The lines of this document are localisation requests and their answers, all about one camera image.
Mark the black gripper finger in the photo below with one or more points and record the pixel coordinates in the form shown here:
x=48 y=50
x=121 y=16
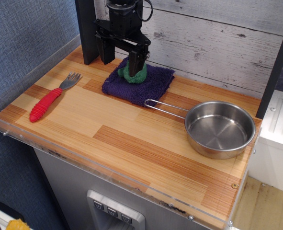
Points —
x=136 y=62
x=106 y=49

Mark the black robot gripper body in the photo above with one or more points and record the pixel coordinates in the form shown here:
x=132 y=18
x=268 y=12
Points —
x=123 y=27

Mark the stainless steel pot with handle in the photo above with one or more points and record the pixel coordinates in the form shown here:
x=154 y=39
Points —
x=215 y=129

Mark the purple cloth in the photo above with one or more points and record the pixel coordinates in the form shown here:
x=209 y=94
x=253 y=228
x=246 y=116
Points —
x=153 y=87

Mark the green toy vegetable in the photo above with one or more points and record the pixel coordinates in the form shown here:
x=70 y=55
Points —
x=136 y=79

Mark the clear acrylic table guard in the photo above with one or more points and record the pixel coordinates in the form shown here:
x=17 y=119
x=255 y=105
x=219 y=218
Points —
x=139 y=157

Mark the grey toy fridge dispenser panel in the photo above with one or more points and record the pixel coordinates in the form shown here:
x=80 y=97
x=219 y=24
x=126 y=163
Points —
x=108 y=214

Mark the white appliance at right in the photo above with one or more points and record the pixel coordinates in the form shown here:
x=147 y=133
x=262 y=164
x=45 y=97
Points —
x=266 y=162

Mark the yellow object bottom left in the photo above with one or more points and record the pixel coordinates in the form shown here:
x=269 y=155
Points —
x=17 y=224

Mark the black vertical post left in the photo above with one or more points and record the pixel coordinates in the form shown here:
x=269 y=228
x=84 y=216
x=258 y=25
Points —
x=86 y=16

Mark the black vertical post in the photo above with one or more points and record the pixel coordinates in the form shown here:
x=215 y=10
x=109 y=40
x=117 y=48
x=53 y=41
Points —
x=271 y=84
x=86 y=16

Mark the red-handled metal fork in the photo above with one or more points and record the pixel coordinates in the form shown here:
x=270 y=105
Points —
x=43 y=105

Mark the black vertical post right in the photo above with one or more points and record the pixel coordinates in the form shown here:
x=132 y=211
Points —
x=271 y=84

